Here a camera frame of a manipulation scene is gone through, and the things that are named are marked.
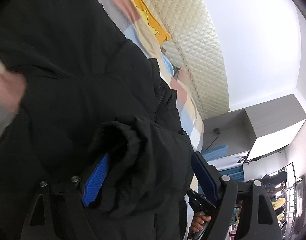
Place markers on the clothes rack with garments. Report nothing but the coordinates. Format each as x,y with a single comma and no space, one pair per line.
288,197

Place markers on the yellow pillow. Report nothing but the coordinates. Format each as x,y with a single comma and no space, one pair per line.
159,32

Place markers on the light blue pillow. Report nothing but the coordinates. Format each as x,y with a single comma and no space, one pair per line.
168,65

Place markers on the cream quilted headboard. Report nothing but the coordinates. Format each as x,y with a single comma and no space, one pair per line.
194,47

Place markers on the blue curtain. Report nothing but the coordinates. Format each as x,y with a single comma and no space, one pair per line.
236,173

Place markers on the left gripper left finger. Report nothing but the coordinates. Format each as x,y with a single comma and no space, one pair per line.
92,183

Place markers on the black padded jacket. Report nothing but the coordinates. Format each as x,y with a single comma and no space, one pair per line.
91,93

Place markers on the grey wall cabinet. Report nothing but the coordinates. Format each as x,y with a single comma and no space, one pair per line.
256,130

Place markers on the patchwork plaid bed cover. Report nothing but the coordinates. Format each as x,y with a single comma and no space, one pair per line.
129,19

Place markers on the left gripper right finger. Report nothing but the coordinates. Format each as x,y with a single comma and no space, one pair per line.
207,176

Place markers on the blue cloth by bed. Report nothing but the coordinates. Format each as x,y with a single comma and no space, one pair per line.
215,153

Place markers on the person's right hand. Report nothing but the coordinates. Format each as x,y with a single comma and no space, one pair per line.
198,221

